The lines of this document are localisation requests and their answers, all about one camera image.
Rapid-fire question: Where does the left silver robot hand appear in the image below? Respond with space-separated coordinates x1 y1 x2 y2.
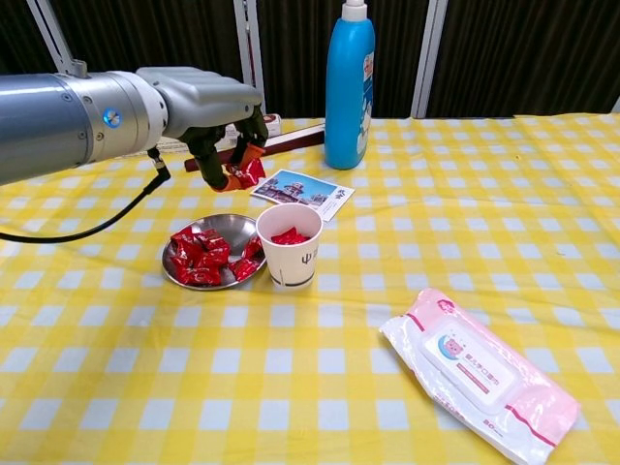
135 66 270 194

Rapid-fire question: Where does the round steel plate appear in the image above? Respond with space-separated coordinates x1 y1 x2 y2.
161 213 268 291

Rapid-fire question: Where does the white paper cup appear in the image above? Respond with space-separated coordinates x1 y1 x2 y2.
255 203 325 291

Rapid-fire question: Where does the black partition panel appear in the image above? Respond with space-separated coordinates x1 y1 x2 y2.
46 0 253 122
0 0 57 77
425 0 620 117
256 0 437 120

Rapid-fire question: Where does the dark red folded fan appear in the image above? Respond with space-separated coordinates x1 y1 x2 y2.
183 123 326 173

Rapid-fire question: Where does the building photo postcard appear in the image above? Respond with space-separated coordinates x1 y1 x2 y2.
249 169 357 223

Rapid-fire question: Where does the blue pump bottle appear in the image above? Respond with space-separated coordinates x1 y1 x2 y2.
323 0 377 171

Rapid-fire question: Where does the yellow white checkered tablecloth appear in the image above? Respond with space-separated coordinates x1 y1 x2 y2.
0 113 620 465

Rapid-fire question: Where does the pink wet wipes pack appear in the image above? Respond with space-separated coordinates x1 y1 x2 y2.
379 287 581 465

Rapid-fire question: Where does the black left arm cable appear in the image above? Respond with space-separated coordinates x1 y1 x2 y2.
0 147 173 243

